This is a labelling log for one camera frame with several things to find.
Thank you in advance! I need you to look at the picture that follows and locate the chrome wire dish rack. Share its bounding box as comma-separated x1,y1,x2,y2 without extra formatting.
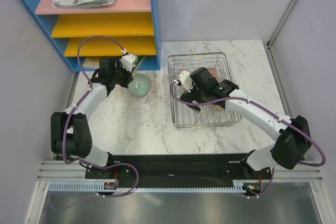
167,51,242,129

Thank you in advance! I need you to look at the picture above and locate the brown lattice pattern bowl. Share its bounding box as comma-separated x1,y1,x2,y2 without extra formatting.
210,102,225,112

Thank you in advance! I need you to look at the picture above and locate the celadon green bowl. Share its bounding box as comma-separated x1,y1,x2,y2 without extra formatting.
128,73,151,98

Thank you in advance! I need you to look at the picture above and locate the black white floral bowl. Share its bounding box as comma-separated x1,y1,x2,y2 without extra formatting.
207,68,220,82

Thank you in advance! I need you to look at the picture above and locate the red diamond pattern bowl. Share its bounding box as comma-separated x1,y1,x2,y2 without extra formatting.
176,69,189,79

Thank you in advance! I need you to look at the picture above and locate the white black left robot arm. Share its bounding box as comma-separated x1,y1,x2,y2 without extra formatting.
51,54,138,178

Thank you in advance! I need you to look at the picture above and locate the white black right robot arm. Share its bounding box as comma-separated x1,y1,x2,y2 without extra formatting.
177,67,311,179

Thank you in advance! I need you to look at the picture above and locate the green white book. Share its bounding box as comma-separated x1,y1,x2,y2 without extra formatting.
136,56,146,67

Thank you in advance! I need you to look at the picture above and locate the yellow white book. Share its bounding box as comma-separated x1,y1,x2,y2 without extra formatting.
80,57,109,69

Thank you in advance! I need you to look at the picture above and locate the blue pink yellow shelf unit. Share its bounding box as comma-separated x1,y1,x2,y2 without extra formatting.
23,0,161,71

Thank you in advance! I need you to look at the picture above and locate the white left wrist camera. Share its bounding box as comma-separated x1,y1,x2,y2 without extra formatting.
120,53,138,72

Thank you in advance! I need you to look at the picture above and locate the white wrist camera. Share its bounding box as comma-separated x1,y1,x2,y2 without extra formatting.
120,53,138,72
178,72,193,93

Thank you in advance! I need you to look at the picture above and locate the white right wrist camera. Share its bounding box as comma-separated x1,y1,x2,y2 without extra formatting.
178,72,193,93

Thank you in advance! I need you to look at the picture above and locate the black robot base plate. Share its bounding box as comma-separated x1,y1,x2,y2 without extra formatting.
85,153,271,187

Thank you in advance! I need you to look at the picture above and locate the white slotted cable duct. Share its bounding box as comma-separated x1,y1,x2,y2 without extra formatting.
48,181,262,193

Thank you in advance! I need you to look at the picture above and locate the aluminium frame rail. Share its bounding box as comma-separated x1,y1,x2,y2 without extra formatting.
37,161,86,182

